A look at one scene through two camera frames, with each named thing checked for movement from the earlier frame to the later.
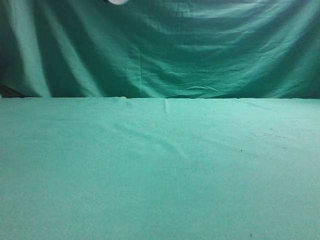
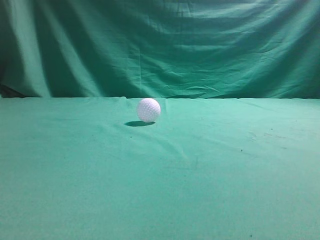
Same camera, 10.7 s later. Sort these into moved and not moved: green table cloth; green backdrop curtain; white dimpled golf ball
Moved: white dimpled golf ball
Not moved: green table cloth; green backdrop curtain
